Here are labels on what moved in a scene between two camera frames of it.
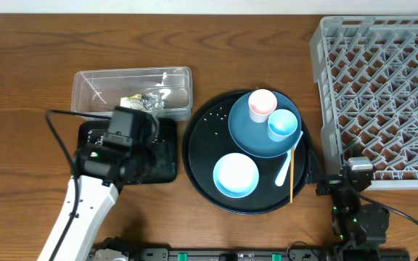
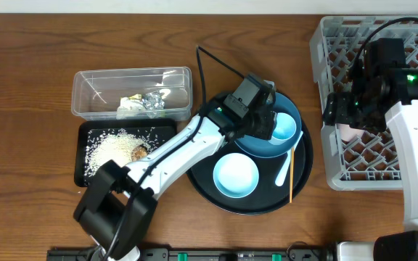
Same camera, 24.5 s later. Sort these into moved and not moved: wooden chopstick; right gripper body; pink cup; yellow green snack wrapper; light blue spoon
Moved: pink cup; right gripper body
Not moved: light blue spoon; wooden chopstick; yellow green snack wrapper
